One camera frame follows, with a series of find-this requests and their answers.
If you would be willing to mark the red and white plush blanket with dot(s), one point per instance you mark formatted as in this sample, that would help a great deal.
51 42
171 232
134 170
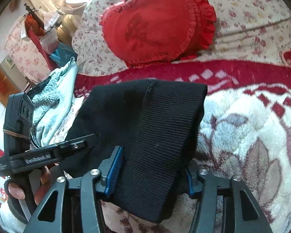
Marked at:
246 129

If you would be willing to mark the floral covered chair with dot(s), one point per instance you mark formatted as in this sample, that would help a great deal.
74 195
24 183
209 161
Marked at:
25 54

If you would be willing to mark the black knit pants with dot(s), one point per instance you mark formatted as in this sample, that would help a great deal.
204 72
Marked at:
156 122

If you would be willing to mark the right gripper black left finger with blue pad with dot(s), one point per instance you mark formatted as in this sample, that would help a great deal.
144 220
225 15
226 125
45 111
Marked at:
78 199

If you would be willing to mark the red bag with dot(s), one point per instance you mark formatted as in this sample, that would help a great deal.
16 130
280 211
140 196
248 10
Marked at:
34 32

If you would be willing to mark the red heart ruffled pillow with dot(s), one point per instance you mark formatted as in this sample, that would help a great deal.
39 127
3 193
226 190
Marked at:
145 32

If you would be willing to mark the light blue towel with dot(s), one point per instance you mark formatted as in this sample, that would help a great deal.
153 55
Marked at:
52 101

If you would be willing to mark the floral cream bedsheet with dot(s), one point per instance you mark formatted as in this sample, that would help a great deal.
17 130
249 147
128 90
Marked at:
249 30

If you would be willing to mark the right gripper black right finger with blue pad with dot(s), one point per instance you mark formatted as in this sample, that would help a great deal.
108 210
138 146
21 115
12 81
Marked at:
240 210

